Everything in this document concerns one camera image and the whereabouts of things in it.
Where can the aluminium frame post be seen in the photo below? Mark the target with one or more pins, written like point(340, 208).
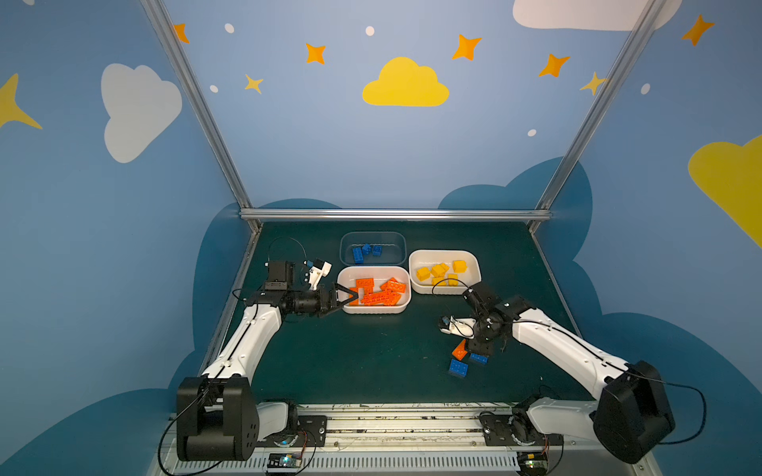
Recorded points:
point(162, 25)
point(633, 47)

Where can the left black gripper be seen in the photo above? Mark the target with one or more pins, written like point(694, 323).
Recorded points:
point(327, 300)

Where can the left circuit board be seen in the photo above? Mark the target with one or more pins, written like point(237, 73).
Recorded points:
point(283, 462)

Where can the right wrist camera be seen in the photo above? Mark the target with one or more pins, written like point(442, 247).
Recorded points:
point(464, 328)

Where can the clear plastic container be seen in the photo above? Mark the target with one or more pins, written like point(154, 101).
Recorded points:
point(394, 248)

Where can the right circuit board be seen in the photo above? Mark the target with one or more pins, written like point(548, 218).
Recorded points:
point(532, 464)

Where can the aluminium frame right post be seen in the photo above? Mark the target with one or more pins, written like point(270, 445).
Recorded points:
point(633, 47)

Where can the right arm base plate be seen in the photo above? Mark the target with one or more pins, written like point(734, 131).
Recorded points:
point(497, 429)

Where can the white container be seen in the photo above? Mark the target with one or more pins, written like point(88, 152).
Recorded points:
point(380, 275)
point(428, 258)

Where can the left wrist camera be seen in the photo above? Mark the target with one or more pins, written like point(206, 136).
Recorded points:
point(318, 270)

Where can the circuit board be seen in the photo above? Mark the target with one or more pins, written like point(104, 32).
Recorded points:
point(532, 464)
point(283, 462)

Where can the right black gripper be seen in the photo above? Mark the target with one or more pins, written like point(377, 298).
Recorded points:
point(479, 341)

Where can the aluminium front rail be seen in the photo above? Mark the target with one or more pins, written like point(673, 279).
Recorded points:
point(408, 439)

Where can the aluminium frame left post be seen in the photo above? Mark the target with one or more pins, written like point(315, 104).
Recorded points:
point(162, 25)

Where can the aluminium frame back bar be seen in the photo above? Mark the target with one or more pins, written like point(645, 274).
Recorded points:
point(289, 214)

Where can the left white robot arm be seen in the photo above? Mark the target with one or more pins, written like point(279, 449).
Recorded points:
point(218, 418)

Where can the blue long brick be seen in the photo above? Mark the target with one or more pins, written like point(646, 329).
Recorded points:
point(358, 256)

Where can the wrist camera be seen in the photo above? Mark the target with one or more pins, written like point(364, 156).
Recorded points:
point(318, 270)
point(464, 328)

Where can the orange lego chassis piece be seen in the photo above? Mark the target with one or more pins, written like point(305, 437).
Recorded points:
point(381, 299)

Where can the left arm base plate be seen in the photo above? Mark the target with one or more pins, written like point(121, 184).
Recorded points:
point(310, 431)

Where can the white container left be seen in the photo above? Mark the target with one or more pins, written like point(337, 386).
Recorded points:
point(380, 275)

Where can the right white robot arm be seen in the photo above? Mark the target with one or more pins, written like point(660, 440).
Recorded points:
point(628, 412)

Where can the white container right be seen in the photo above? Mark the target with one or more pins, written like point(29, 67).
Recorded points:
point(428, 258)

